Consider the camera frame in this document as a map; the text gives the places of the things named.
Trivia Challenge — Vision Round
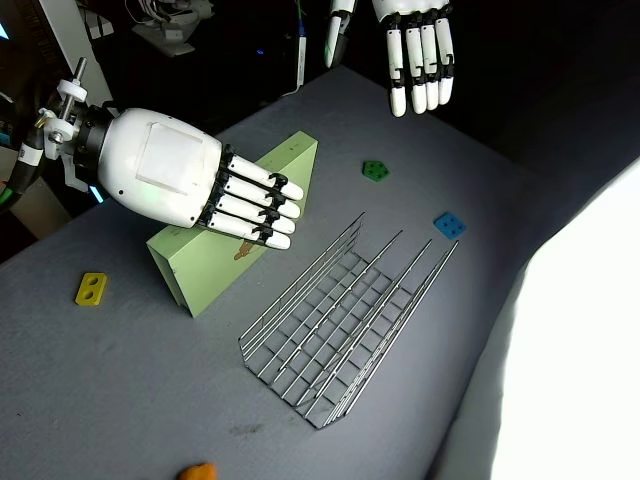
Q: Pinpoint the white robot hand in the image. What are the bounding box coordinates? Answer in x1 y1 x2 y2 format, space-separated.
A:
323 0 456 119
97 107 305 250

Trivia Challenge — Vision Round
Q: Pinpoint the white background machine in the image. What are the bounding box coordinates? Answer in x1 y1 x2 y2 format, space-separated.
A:
124 0 216 59

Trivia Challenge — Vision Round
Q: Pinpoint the green pentagon block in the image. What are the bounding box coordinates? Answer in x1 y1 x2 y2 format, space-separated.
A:
361 159 392 183

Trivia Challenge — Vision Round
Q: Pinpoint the white pillar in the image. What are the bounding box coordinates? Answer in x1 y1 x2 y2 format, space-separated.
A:
38 0 115 109

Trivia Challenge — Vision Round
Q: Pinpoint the yellow two-hole rectangular block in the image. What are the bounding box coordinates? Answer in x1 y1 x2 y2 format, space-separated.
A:
74 272 109 307

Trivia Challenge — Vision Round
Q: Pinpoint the blue four-hole square block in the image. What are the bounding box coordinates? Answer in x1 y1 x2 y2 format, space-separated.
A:
432 212 468 240

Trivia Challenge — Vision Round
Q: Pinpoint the grey table cloth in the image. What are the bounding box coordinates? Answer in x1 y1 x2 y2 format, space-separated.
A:
0 64 566 480

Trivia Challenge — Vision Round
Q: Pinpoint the orange toy chicken drumstick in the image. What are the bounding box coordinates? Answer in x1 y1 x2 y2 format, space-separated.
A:
178 462 219 480

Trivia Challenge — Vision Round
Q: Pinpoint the white cable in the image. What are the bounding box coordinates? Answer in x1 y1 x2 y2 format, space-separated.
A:
279 0 309 99

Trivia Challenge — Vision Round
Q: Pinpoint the wire metal rack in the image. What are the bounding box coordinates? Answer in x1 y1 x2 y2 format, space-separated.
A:
237 211 460 430

